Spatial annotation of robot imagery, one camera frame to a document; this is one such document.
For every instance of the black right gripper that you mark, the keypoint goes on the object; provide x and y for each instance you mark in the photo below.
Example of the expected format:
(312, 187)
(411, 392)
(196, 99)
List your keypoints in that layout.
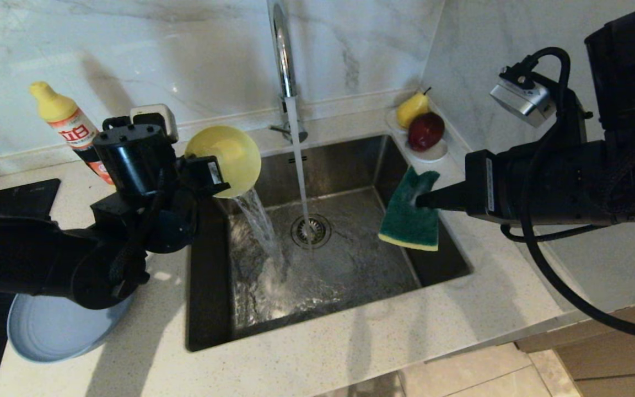
(485, 184)

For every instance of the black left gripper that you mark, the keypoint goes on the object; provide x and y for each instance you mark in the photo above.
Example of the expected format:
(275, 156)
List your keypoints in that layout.
(204, 176)

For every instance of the yellow plastic bowl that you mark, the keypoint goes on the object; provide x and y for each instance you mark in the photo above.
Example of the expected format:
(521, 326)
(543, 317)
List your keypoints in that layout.
(235, 160)

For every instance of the yellow sponge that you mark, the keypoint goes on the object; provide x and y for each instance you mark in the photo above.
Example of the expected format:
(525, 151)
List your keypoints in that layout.
(408, 220)

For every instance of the chrome faucet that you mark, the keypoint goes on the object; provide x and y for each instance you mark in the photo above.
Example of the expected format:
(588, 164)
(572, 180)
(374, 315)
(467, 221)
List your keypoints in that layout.
(284, 55)

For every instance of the white orange dish soap bottle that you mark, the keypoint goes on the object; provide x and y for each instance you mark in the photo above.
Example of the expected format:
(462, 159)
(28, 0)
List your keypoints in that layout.
(64, 121)

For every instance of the blue-grey plate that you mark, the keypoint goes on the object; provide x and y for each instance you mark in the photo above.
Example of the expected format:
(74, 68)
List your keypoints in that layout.
(58, 331)

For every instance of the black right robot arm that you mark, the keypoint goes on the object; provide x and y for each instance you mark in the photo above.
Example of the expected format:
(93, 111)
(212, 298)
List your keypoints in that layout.
(598, 176)

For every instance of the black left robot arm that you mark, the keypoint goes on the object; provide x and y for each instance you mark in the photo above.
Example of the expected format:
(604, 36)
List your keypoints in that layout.
(47, 259)

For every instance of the stainless steel sink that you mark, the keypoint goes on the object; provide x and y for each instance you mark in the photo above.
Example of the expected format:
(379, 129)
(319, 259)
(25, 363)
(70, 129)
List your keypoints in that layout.
(350, 275)

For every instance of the round metal sink drain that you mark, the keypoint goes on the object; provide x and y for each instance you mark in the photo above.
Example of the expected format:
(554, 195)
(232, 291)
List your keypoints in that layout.
(320, 229)

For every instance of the small white dish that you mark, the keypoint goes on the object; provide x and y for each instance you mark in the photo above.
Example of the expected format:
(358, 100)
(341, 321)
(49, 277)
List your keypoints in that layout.
(436, 155)

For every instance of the dark red apple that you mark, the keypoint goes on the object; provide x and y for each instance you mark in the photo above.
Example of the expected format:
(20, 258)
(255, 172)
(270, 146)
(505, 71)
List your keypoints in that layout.
(425, 132)

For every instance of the clear poured water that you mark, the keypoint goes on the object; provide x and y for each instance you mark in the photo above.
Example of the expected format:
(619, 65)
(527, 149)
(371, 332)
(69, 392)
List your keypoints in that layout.
(265, 237)

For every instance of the running water stream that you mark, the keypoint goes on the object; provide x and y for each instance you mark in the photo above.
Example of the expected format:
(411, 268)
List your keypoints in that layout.
(299, 165)

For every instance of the yellow pear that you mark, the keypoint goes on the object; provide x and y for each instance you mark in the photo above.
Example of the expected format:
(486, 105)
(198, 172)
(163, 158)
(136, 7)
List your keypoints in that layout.
(410, 109)

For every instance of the black induction cooktop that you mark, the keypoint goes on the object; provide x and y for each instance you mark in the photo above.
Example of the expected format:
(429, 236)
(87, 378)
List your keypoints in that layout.
(25, 196)

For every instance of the wooden cabinet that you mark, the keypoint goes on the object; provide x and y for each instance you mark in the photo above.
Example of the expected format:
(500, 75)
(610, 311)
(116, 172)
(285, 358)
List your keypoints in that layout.
(615, 358)

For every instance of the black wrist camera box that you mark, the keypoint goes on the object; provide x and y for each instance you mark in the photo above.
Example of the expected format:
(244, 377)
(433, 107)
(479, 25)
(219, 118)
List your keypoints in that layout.
(157, 118)

